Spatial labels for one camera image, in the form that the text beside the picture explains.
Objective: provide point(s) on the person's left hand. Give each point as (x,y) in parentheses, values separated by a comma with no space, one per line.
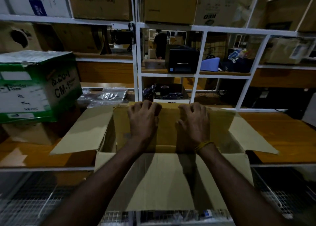
(143,123)

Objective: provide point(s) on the person's right hand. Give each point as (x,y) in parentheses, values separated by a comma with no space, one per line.
(193,127)

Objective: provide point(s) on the person's left fingers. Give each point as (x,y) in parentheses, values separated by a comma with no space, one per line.
(145,107)

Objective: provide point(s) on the person's right thumb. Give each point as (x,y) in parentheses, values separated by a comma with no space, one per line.
(179,126)

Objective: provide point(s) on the brown cardboard box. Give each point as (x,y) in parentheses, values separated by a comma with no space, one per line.
(170,156)

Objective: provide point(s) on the person's right forearm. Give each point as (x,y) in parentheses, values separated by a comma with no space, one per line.
(237,191)

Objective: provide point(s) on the person's left forearm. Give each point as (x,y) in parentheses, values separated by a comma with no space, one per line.
(98,191)

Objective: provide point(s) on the small open box of tape rolls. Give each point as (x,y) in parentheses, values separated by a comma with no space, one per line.
(171,94)

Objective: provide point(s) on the yellow thread wristband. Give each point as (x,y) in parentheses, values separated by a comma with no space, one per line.
(203,145)

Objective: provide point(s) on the clear plastic bags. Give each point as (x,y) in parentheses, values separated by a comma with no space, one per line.
(106,96)

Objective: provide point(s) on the black label printer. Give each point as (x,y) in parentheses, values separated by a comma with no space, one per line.
(181,59)

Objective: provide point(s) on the blue and white tape dispenser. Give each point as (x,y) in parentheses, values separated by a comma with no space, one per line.
(209,63)

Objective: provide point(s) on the white metal shelving rack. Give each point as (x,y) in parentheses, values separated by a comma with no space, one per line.
(197,48)

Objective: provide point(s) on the dark bag with white print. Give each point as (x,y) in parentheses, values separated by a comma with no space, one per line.
(238,60)

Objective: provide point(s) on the plain brown carton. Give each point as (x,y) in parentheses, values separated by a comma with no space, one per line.
(170,4)

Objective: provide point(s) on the green and white cardboard box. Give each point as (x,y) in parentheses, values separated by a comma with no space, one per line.
(34,87)

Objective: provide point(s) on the brown carton with black print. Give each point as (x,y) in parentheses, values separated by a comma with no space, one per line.
(100,1)

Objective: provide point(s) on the plain brown box under green box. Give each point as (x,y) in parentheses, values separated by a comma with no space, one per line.
(32,132)

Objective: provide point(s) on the pale carton with dark logo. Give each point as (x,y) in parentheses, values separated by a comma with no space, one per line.
(217,7)

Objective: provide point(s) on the brown carton with white label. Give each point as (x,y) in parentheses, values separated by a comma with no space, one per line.
(286,50)

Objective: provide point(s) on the brown carton with round hole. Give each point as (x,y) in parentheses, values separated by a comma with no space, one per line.
(18,37)

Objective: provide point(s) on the white carton with blue label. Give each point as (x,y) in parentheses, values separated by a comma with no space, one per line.
(37,0)

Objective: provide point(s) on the large brown carton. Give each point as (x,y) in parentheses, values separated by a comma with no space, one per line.
(287,10)

